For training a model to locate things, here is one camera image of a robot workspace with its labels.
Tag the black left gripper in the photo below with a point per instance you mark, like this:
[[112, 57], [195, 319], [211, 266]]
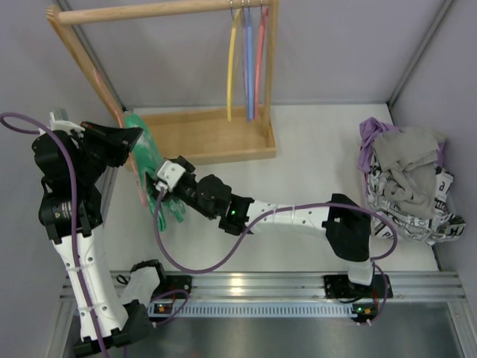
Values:
[[100, 140]]

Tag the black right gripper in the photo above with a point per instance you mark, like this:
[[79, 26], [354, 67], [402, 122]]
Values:
[[160, 195]]

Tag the green white tie-dye trousers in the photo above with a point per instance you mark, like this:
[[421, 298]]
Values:
[[147, 162]]

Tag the pink clothes hanger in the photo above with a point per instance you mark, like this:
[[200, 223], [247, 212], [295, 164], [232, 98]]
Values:
[[119, 118]]

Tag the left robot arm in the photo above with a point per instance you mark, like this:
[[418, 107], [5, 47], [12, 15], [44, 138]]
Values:
[[72, 160]]

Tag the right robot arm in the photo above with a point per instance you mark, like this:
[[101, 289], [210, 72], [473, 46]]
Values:
[[341, 222]]

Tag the yellow clothes hanger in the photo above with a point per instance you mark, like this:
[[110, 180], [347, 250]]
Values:
[[230, 65]]

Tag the blue clothes hanger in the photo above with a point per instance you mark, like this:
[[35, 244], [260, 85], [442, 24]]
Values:
[[248, 66]]

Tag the coral clothes hanger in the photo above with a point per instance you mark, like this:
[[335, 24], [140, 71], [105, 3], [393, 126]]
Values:
[[259, 58]]

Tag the wooden clothes rack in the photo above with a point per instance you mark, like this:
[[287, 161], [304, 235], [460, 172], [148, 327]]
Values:
[[202, 136]]

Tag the grey garment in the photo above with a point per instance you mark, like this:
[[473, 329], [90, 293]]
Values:
[[409, 156]]

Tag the black white printed garment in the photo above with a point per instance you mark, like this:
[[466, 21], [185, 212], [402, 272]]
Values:
[[442, 227]]

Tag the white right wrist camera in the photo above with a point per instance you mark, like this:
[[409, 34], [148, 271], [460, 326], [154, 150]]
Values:
[[168, 176]]

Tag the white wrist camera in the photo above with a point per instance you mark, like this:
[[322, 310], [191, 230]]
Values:
[[59, 121], [168, 176]]

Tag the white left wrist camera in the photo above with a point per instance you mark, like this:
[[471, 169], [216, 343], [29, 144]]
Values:
[[59, 121]]

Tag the light blue cable duct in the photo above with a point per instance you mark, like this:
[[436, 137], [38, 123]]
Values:
[[162, 310]]

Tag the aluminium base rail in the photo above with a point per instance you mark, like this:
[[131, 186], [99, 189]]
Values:
[[416, 286]]

